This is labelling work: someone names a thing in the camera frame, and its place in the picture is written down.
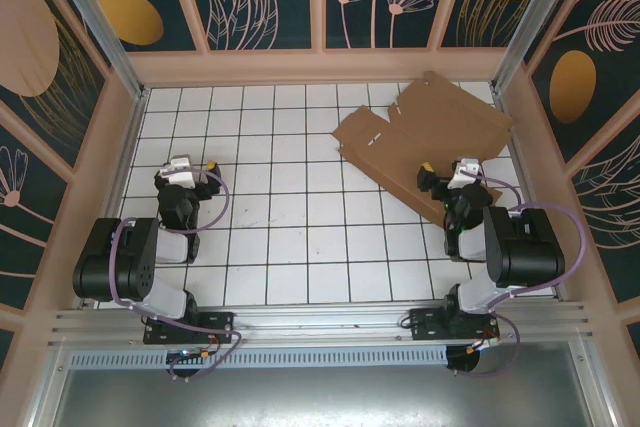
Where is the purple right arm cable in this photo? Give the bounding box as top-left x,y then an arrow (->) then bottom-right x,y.
462,169 -> 589,379

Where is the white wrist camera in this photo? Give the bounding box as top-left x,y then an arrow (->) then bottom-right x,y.
160,155 -> 207,186
448,156 -> 482,191

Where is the aluminium corner post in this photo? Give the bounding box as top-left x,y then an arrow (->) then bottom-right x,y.
488,0 -> 592,94
41,0 -> 151,101

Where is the brown cardboard paper box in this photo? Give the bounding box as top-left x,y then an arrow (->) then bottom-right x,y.
331,70 -> 515,231

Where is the grey metal sheet panel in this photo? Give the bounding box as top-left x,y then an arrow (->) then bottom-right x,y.
30,341 -> 621,427

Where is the aluminium frame rail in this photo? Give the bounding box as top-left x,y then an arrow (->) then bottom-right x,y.
47,300 -> 595,348

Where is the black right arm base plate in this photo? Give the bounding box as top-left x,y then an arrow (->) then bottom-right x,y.
408,307 -> 501,343

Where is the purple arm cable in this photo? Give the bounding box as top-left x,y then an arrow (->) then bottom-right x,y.
462,169 -> 589,379
107,168 -> 245,382

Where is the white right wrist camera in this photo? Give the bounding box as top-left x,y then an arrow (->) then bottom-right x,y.
448,156 -> 482,191

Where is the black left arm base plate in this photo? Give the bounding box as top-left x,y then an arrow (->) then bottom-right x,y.
143,311 -> 235,346

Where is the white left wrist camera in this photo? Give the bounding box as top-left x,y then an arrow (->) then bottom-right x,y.
160,155 -> 207,186

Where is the small left power connector board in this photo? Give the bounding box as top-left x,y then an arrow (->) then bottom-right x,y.
166,348 -> 212,364

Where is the slotted grey cable duct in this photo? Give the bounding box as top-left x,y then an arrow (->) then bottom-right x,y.
69,346 -> 450,369

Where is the small right power connector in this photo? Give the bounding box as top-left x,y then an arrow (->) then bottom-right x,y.
467,335 -> 501,354

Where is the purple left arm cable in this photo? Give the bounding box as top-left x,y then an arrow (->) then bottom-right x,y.
107,168 -> 245,382

